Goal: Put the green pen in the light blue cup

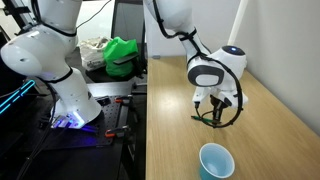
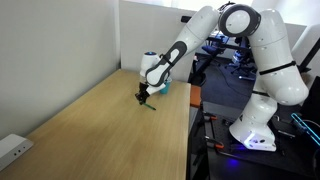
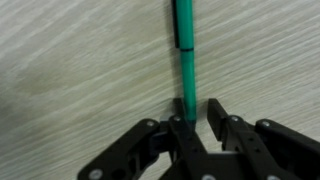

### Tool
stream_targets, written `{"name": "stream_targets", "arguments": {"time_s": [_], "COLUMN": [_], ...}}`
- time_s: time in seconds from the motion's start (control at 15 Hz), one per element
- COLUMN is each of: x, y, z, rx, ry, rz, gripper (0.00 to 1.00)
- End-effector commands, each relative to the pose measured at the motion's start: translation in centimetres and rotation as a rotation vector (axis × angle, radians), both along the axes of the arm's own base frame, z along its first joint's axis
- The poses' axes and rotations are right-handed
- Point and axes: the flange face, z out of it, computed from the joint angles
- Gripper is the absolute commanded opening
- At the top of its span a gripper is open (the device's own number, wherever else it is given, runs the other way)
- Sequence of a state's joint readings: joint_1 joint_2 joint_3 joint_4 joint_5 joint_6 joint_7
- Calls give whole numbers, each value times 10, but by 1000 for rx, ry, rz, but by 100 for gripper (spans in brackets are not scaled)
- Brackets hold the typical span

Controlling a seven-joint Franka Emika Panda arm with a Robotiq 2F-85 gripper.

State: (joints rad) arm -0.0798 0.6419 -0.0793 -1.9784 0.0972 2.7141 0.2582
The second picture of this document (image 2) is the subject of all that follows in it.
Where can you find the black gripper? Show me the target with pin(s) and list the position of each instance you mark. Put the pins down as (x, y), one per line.
(143, 88)

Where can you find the green pen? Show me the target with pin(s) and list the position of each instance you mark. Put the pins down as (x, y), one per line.
(150, 107)

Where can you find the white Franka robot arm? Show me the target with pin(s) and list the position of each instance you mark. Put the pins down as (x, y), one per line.
(266, 66)

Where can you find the light blue cup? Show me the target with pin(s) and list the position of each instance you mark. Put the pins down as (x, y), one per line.
(166, 88)

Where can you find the orange padded block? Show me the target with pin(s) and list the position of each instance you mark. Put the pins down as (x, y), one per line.
(195, 96)

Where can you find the white partition board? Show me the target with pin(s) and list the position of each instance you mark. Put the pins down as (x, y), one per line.
(146, 33)

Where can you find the orange black bar clamp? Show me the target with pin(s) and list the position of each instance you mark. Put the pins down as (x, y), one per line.
(213, 117)
(216, 144)

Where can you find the black metal bar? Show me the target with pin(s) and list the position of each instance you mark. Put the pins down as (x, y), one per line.
(230, 42)

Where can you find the black office chair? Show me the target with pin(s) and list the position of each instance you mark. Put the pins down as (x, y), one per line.
(240, 58)

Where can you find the white rectangular device box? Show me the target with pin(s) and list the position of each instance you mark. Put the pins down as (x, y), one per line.
(11, 148)

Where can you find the cyan glowing light strip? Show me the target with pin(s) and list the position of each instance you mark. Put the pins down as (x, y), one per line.
(305, 128)

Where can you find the white cabinet box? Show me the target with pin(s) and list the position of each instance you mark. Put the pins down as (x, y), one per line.
(295, 35)

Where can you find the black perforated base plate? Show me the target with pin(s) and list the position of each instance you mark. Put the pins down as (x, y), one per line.
(286, 163)

